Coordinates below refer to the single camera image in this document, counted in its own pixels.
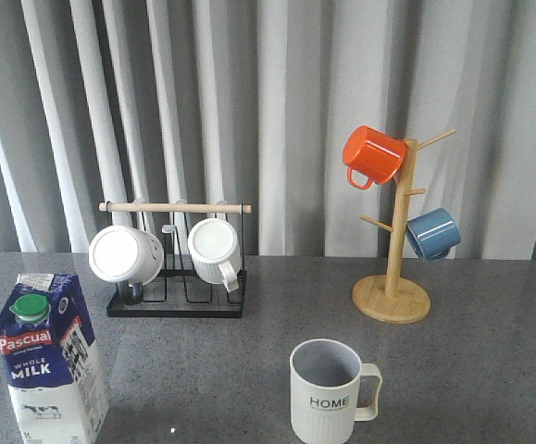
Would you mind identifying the white ribbed mug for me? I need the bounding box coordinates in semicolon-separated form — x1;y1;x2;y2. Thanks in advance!
188;218;242;292

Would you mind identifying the orange enamel mug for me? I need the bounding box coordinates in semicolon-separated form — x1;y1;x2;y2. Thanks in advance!
343;126;407;190

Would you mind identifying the white smiley mug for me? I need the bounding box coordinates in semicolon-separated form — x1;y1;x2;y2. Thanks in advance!
89;226;164;285

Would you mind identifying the black metal mug rack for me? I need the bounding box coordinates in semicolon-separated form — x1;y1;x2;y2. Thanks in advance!
99;202;252;318

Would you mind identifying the wooden mug tree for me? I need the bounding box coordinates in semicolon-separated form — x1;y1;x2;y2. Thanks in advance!
352;129;456;324

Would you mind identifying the white HOME mug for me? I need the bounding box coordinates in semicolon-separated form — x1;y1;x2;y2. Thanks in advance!
289;339;382;443

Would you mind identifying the Pascual whole milk carton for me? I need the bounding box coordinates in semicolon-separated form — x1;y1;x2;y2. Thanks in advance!
0;273;109;443

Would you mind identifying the blue enamel mug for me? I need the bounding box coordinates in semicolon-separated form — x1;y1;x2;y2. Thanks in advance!
405;208;461;262

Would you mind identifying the grey pleated curtain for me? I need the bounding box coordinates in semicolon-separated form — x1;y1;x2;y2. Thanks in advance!
0;1;536;260

